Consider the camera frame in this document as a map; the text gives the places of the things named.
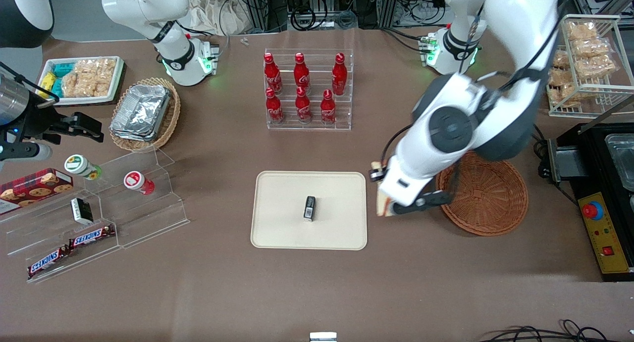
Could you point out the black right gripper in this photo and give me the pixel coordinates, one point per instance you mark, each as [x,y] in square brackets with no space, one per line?
[35,120]

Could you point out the triangular sandwich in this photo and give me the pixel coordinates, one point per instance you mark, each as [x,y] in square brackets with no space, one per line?
[384,201]

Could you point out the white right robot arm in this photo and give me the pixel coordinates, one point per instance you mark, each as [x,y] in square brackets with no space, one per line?
[148,10]

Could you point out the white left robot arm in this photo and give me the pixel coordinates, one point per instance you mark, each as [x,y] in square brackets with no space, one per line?
[446,129]

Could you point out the white rectangular snack tray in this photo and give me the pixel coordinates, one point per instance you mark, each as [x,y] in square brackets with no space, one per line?
[84,101]

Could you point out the light oval wicker basket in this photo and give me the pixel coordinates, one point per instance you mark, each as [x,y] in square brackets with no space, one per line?
[168,126]

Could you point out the cream rectangular tray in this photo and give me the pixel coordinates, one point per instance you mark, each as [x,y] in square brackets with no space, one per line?
[282,213]

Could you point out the brown round wicker basket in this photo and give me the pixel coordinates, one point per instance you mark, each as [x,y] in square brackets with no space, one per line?
[485,203]

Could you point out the green lid cup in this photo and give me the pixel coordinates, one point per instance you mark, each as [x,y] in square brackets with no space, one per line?
[79,165]

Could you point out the teal snack packet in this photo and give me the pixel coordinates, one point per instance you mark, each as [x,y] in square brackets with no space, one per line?
[57,87]
[62,69]

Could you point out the rice cracker snack pack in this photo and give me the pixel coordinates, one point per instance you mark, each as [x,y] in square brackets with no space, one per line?
[89,77]

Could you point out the yellow snack packet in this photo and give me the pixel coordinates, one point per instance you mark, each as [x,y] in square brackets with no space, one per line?
[46,82]

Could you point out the stacked aluminium foil trays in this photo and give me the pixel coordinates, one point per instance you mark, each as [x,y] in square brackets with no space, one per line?
[141,112]

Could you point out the red lid cup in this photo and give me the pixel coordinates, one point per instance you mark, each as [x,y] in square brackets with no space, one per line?
[134,180]

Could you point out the red cookie box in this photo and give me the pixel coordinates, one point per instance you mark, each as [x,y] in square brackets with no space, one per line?
[34,188]

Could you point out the clear acrylic bottle rack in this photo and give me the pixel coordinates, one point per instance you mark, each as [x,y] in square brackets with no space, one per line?
[317,122]

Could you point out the red cola bottle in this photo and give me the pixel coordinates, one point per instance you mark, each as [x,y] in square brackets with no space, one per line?
[274,108]
[339,77]
[272,74]
[302,107]
[328,109]
[301,74]

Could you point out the black and white small box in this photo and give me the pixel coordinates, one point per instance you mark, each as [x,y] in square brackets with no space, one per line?
[80,211]

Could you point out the snickers chocolate bar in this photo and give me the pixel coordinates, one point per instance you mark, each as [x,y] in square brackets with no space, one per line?
[91,236]
[47,263]

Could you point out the clear acrylic stepped shelf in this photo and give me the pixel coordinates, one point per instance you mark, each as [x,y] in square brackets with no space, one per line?
[143,218]

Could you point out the silver clip at table edge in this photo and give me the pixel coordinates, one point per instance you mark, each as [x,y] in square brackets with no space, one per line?
[323,337]

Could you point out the beige cloth bag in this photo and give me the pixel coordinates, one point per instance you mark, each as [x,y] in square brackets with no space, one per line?
[218,13]

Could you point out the bagged fried snack pack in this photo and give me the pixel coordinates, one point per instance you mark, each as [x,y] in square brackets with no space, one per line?
[562,77]
[563,95]
[561,59]
[582,31]
[594,66]
[590,47]

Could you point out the yellow emergency stop control box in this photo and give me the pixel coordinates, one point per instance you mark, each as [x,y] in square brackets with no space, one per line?
[607,233]

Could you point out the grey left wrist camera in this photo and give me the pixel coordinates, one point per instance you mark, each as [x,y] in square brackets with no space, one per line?
[426,199]

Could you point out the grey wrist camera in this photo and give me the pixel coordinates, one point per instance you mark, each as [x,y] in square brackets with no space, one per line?
[25,152]
[426,199]

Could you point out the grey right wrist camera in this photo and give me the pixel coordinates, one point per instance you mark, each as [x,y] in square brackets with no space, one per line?
[25,152]

